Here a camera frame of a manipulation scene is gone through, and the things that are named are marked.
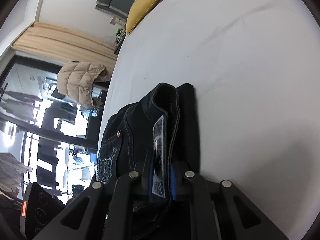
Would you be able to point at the beige puffer jacket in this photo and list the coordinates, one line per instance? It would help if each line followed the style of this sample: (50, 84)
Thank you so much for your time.
(76, 81)

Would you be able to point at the white bed mattress sheet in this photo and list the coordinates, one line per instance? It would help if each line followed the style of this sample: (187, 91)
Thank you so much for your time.
(255, 68)

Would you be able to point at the beige curtain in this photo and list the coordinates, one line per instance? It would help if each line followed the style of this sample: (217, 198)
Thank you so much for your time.
(64, 45)

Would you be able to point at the dark denim pants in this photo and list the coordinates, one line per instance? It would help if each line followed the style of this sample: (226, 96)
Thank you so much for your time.
(163, 122)

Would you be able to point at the yellow cushion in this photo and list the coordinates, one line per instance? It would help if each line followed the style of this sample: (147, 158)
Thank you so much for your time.
(138, 10)

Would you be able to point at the dark nightstand with items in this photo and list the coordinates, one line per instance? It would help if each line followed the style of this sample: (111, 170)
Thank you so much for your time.
(115, 41)

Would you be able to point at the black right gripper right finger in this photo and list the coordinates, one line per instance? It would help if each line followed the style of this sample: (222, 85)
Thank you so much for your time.
(207, 210)

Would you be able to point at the black controller with orange strip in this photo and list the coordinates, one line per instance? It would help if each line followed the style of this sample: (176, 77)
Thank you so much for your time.
(38, 209)

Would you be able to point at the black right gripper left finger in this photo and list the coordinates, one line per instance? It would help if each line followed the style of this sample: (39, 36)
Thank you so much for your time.
(97, 214)

